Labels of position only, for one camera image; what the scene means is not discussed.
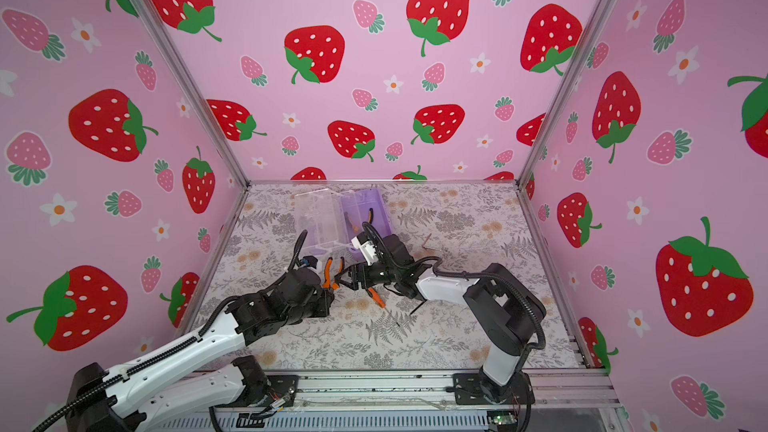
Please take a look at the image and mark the orange handle screwdriver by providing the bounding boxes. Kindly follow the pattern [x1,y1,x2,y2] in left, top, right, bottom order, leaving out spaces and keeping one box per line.
[409,300,427,316]

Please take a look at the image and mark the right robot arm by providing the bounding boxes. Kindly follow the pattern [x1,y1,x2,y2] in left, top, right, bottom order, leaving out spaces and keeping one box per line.
[333,225,546,395]

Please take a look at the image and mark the purple plastic tool box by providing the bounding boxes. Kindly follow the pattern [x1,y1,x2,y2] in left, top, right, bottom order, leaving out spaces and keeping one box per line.
[294,188,393,261]

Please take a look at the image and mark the metal hex key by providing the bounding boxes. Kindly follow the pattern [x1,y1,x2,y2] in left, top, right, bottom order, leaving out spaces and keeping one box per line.
[421,234,436,251]

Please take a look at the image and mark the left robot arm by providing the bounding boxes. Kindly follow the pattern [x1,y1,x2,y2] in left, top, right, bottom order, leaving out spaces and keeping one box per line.
[35,256,333,431]

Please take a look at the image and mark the aluminium frame rail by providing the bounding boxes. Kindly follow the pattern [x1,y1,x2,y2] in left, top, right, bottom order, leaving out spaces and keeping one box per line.
[122,368,628,432]

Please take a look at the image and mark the small orange black tool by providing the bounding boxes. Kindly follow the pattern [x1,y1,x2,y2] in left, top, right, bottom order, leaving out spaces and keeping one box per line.
[366,288,386,309]

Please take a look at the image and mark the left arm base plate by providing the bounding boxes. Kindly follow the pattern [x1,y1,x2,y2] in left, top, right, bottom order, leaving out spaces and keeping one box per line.
[239,374,300,408]

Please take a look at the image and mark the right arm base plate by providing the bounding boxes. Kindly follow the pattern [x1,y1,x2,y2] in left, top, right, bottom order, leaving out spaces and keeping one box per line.
[450,372,536,405]

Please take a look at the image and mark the orange needle-nose pliers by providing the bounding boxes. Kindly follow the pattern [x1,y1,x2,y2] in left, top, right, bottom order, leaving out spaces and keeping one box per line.
[322,256,345,291]

